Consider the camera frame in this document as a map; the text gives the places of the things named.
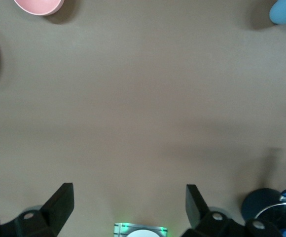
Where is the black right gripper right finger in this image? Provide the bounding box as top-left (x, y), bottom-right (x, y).
top-left (182, 184), bottom-right (284, 237)

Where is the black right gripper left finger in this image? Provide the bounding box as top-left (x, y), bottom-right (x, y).
top-left (0, 182), bottom-right (74, 237)

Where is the pink bowl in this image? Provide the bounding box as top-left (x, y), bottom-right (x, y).
top-left (13, 0), bottom-right (65, 16)

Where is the blue cup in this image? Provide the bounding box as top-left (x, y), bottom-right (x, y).
top-left (269, 0), bottom-right (286, 25)

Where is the black pot with blue handle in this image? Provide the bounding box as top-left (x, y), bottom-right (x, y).
top-left (241, 174), bottom-right (286, 237)

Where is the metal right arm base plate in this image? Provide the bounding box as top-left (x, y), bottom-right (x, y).
top-left (114, 223), bottom-right (168, 237)

